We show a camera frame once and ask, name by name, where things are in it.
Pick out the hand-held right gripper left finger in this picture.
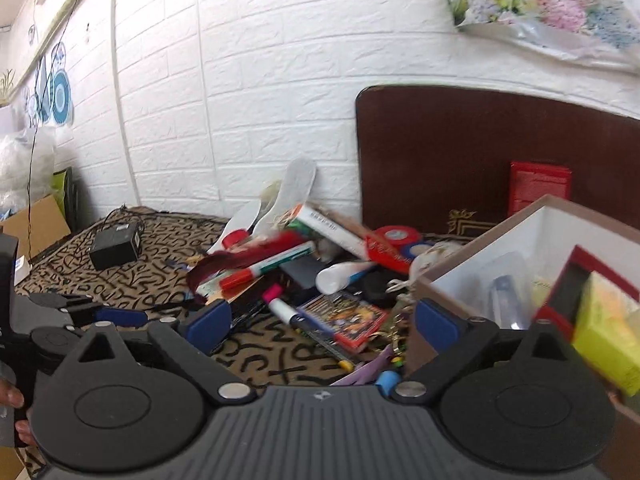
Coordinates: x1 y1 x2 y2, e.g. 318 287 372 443
64 299 257 407

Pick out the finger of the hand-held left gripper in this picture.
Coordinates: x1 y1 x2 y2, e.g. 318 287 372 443
59 306 149 332
27 292 97 314

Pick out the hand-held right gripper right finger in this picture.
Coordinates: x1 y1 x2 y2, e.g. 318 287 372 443
390 296 581 405

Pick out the cardboard box container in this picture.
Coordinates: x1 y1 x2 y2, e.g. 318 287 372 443
407 194 640 480

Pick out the yellow medicine box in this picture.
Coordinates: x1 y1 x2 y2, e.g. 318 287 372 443
571 272 640 397

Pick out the person's left hand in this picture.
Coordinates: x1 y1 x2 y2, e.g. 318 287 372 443
0 379 35 448

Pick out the floral fabric pouch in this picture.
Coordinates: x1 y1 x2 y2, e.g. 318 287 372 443
411 241 469 275

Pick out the red feather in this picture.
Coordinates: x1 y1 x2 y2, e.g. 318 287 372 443
186 232 302 307

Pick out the black round case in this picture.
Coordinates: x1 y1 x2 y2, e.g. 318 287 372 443
362 272 402 307

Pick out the black box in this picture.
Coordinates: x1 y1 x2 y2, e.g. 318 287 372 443
88 223 142 271

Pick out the blue tape roll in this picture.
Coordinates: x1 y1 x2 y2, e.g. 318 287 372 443
400 241 437 262

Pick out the pink cap marker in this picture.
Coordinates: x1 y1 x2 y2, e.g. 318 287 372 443
262 283 302 327

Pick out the clear plastic package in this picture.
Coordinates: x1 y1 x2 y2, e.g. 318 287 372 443
479 254 537 332

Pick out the flat cardboard piece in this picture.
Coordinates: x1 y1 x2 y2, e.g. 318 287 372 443
0 193 72 267

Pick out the brown printed blanket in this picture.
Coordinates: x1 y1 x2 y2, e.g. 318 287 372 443
14 205 417 480

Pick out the green marker red cap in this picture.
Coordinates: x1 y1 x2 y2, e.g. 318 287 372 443
218 241 317 292

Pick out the colourful card box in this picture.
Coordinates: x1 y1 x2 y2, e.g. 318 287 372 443
294 290 392 354

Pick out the white plastic spoon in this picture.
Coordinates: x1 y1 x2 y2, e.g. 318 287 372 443
206 199 262 256

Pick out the black charger block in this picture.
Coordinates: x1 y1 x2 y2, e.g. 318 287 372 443
279 257 332 292

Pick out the white plastic bottle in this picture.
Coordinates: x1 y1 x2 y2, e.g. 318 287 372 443
315 261 377 296

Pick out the white orange medicine box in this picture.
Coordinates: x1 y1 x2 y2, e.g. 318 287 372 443
289 203 372 262

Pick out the white plastic bag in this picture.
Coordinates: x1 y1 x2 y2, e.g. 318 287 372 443
0 127 57 211

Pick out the large white insole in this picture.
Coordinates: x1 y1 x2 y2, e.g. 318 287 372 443
252 156 317 239

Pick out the dark brown wooden board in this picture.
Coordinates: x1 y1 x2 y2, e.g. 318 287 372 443
355 85 640 242

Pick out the tall red box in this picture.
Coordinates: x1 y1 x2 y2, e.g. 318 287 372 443
507 161 573 219

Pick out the floral plastic bag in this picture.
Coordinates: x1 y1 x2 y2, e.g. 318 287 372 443
439 0 640 75

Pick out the gold keychain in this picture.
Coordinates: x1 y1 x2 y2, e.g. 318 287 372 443
389 304 410 357

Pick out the black cable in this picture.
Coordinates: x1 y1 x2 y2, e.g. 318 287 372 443
102 204 173 233

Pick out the blue wall sticker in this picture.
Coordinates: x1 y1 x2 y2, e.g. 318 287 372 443
24 42 76 127

